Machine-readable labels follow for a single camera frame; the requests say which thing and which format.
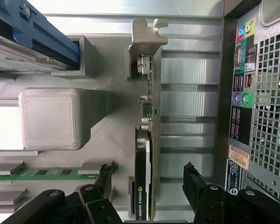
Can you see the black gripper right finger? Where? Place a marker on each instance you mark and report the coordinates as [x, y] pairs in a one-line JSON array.
[[207, 203]]

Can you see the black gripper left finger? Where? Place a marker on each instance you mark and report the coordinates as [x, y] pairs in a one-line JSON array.
[[95, 205]]

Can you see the green RAM stick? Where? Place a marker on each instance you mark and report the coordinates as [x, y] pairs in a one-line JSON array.
[[49, 173]]

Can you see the grey printed parts rack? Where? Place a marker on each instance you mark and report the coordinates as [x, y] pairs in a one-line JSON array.
[[49, 119]]

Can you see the silver CPU chip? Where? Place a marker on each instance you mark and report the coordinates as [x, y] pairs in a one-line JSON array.
[[7, 128]]

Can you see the open dark grey PC case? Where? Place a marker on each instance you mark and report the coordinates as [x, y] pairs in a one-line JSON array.
[[270, 93]]

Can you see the hard drive with blue label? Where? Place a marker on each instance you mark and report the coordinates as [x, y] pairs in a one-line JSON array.
[[49, 39]]

